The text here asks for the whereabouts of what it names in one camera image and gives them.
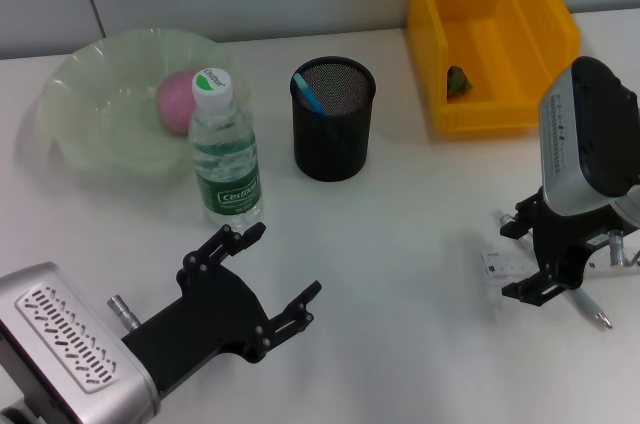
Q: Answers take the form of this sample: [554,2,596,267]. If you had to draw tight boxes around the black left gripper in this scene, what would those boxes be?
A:
[120,222,323,391]

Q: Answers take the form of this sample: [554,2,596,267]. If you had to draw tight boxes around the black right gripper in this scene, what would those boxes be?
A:
[499,187,627,309]

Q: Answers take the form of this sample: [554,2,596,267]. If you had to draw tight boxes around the clear plastic ruler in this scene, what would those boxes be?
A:
[478,246,640,288]

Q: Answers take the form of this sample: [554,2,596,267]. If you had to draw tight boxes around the grey ballpoint pen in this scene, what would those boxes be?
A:
[494,208,614,330]

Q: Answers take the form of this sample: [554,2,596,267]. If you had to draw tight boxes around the clear green-label water bottle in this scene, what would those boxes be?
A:
[187,66,265,231]

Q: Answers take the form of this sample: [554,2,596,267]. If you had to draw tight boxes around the green plastic scrap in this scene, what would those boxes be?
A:
[446,65,474,98]

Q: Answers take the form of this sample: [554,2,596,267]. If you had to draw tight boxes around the blue capped scissors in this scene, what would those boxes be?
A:
[292,72,351,145]

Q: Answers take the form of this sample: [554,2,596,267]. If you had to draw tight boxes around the pink peach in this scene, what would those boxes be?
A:
[155,70,197,137]

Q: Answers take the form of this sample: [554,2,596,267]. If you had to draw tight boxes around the black mesh pen cup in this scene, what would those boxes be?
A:
[288,56,377,183]

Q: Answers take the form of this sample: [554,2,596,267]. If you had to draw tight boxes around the translucent green fruit plate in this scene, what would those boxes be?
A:
[35,27,252,180]

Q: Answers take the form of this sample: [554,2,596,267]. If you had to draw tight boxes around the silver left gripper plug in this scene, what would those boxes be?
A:
[106,294,142,333]

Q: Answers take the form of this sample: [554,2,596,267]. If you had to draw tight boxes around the yellow plastic bin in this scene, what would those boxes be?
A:
[405,0,582,134]

